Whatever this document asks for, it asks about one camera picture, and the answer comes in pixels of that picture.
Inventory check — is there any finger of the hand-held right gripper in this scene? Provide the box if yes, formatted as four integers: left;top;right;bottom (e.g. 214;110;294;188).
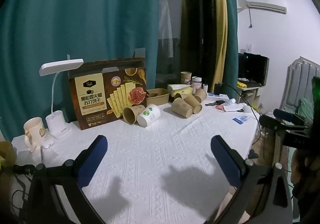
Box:
273;108;304;122
258;115;309;132

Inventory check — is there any brown cracker box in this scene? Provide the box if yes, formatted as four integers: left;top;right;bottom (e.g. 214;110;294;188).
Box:
68;58;147;130

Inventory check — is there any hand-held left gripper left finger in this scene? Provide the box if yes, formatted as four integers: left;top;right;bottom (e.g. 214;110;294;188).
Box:
26;135;108;224

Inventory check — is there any dark glass window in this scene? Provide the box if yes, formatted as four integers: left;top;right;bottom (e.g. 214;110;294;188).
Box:
155;0;221;87

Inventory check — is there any black cable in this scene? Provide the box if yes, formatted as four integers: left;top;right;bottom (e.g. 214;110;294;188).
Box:
9;163;34;216
224;83;262;145

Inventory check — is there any small wooden desk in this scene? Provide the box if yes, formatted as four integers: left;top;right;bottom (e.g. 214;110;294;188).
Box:
236;80;266;112

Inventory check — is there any black speaker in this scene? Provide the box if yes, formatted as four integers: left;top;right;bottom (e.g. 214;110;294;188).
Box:
214;82;226;95

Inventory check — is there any bunch of keys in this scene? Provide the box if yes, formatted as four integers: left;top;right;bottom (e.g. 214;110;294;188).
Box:
205;100;226;108

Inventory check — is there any yellow bag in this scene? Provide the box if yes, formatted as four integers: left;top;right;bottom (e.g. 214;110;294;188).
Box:
0;141;17;172

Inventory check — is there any yellow tissue box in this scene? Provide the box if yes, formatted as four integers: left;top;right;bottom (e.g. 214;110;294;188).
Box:
167;84;193;97

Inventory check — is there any white textured tablecloth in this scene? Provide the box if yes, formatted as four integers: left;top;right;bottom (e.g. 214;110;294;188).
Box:
11;98;261;224

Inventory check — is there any white air conditioner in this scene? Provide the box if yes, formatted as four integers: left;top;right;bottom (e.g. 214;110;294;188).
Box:
237;0;287;15

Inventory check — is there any crumpled white tissue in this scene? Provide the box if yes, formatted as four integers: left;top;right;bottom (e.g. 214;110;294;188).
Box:
222;102;244;112

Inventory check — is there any yellow curtain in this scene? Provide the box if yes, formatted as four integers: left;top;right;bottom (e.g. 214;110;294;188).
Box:
208;0;229;89

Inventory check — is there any grey padded headboard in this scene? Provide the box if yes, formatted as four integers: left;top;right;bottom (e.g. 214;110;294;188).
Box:
278;56;320;115

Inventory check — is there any black monitor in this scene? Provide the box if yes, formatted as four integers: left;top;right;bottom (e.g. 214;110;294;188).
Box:
238;52;270;83

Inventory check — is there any brown paper tray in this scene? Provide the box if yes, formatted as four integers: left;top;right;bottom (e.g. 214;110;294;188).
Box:
146;88;171;107

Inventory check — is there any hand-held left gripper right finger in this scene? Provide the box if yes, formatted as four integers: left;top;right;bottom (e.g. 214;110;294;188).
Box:
211;135;293;224

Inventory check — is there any green pillow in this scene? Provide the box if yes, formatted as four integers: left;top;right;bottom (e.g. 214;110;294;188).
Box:
298;98;314;121

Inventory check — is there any white desk lamp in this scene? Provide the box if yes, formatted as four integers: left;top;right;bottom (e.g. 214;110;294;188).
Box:
39;59;84;140

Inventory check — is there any white cartoon mug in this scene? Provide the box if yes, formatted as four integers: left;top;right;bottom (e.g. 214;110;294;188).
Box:
23;117;47;152

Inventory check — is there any blue card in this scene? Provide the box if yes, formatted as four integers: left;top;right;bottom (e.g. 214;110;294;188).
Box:
232;115;252;125

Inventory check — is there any white green print paper cup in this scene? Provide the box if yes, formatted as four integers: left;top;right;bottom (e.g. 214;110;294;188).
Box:
136;104;161;128

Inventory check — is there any narrow teal curtain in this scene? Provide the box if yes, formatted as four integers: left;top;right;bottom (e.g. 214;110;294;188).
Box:
220;0;240;92

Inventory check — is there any person's right hand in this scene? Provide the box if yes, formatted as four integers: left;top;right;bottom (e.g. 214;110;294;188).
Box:
290;149;317;198

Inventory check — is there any white flat box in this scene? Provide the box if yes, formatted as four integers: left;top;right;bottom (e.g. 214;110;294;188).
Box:
206;93;228;101

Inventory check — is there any wide teal curtain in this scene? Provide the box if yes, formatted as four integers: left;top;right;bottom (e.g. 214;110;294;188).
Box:
0;0;161;141

